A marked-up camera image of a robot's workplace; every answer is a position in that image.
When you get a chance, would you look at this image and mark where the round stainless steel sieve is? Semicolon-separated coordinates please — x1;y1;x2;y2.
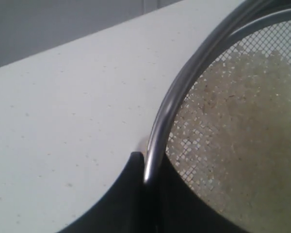
144;0;291;233

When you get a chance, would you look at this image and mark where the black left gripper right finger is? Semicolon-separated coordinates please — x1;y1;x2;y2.
144;156;240;233

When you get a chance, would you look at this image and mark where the yellow white grain mix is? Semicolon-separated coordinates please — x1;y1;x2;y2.
166;50;291;233

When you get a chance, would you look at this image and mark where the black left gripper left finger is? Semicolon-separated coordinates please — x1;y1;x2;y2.
63;152;144;233

